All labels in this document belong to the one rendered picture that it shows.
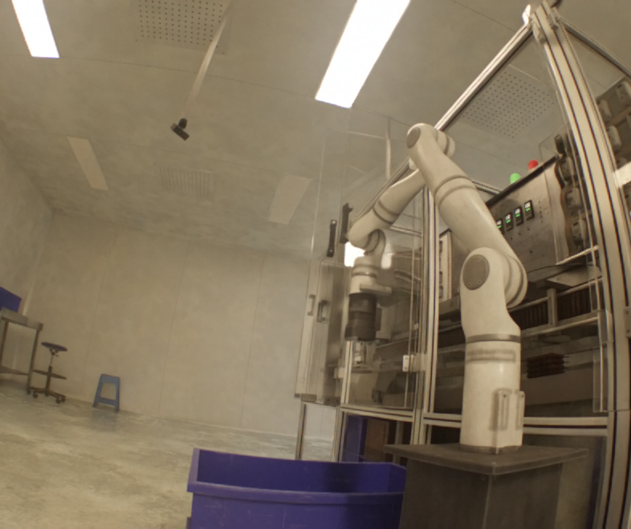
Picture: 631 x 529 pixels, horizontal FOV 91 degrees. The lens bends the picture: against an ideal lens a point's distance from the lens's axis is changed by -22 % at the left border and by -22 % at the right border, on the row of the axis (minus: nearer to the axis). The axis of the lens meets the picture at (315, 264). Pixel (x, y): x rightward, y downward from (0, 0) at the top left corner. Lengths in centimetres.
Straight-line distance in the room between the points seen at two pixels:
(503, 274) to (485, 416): 22
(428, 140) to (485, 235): 28
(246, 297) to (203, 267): 78
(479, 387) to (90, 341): 573
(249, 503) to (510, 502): 46
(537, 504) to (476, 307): 32
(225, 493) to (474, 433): 44
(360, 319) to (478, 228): 41
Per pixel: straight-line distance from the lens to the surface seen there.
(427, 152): 90
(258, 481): 116
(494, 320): 62
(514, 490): 59
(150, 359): 583
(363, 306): 101
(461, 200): 77
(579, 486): 135
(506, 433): 62
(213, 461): 114
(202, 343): 579
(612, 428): 88
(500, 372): 62
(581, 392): 102
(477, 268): 66
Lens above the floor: 62
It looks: 19 degrees up
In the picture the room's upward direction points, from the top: 7 degrees clockwise
